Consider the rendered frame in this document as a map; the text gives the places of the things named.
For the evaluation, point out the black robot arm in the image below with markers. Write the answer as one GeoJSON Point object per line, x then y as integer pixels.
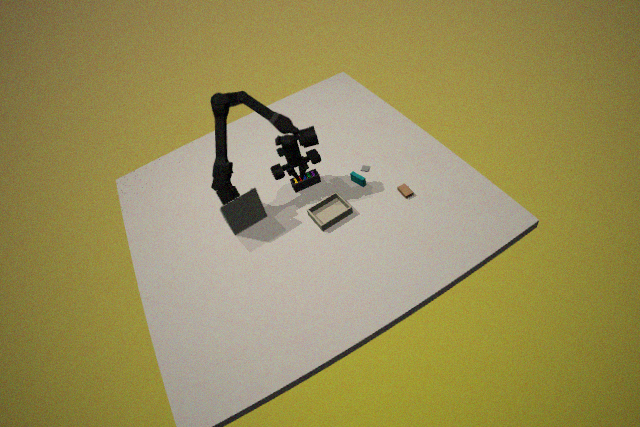
{"type": "Point", "coordinates": [222, 169]}

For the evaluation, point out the teal rectangular block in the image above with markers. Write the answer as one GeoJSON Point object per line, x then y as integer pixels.
{"type": "Point", "coordinates": [360, 180]}

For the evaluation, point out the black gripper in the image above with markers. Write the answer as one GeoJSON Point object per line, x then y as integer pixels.
{"type": "Point", "coordinates": [293, 161]}

